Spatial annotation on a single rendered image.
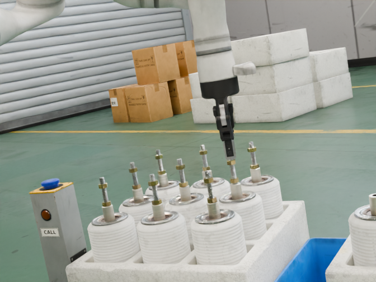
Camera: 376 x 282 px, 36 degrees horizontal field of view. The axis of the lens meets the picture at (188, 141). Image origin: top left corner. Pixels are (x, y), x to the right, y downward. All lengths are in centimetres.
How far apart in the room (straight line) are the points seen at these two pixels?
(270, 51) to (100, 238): 259
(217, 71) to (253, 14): 651
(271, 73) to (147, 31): 385
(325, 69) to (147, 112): 153
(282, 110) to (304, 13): 356
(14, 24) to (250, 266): 58
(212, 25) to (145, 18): 621
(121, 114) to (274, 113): 183
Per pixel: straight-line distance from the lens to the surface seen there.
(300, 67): 383
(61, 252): 132
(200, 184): 133
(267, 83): 367
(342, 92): 417
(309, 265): 127
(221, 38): 111
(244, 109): 381
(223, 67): 110
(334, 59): 412
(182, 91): 496
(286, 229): 122
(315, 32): 703
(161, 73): 482
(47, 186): 130
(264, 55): 363
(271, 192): 125
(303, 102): 383
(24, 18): 109
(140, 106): 482
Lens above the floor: 57
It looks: 9 degrees down
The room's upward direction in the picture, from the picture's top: 10 degrees counter-clockwise
